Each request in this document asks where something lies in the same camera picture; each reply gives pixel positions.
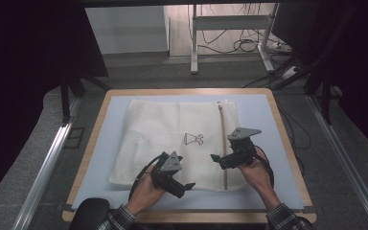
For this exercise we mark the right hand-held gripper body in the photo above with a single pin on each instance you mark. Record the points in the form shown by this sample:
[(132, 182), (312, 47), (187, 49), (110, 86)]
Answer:
[(241, 150)]

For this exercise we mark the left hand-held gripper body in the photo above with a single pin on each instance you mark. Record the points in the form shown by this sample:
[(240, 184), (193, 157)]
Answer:
[(169, 174)]

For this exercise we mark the white mesh laundry bag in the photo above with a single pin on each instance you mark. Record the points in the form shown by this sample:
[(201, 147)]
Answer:
[(159, 134)]

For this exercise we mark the person's left hand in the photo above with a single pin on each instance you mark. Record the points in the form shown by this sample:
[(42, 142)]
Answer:
[(147, 191)]

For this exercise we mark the person's right hand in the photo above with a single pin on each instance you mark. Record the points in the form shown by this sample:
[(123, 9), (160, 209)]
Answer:
[(258, 177)]

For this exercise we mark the light blue table mat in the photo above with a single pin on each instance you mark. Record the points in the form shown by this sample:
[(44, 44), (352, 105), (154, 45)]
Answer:
[(268, 111)]

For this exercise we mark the wooden table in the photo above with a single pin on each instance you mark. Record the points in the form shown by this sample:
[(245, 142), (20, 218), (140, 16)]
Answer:
[(89, 150)]

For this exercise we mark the white power strip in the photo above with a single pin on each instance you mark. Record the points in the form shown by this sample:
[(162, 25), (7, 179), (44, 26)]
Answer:
[(290, 72)]

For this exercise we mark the black metal stand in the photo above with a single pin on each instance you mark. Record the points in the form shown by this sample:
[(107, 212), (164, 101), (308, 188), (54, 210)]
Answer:
[(65, 99), (326, 96)]

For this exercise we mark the dark floor hatch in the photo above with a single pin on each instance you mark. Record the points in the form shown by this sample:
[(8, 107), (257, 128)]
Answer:
[(75, 138)]

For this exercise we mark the white cabinet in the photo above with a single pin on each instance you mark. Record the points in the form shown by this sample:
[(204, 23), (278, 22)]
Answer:
[(127, 30)]

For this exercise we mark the black curtain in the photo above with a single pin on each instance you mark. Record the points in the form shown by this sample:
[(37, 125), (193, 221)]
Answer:
[(19, 80), (364, 64)]

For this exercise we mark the white metal desk frame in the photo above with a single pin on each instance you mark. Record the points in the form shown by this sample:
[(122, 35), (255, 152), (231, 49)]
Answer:
[(194, 38)]

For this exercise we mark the aluminium floor rail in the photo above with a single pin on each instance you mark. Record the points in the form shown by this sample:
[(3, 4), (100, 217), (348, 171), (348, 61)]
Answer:
[(44, 169), (348, 163)]

